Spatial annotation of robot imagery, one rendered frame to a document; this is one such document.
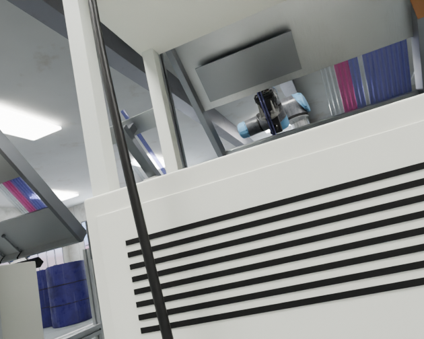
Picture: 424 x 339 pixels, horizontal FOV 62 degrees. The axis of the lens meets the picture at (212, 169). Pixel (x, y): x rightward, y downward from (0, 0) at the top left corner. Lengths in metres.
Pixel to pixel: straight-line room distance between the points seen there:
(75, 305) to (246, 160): 4.90
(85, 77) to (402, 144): 0.45
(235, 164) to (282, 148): 0.06
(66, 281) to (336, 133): 4.96
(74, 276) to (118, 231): 4.77
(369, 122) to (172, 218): 0.26
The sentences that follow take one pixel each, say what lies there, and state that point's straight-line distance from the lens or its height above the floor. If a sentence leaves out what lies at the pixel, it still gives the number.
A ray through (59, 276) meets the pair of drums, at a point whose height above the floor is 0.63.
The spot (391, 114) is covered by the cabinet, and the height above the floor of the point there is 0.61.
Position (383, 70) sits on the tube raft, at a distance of 1.26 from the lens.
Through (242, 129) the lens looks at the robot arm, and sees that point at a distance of 1.58.
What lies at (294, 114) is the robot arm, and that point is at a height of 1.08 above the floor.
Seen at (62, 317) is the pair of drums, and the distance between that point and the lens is 5.29.
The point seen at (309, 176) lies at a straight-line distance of 0.42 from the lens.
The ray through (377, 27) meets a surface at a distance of 1.19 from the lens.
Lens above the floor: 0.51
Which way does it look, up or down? 13 degrees up
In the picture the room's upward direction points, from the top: 13 degrees counter-clockwise
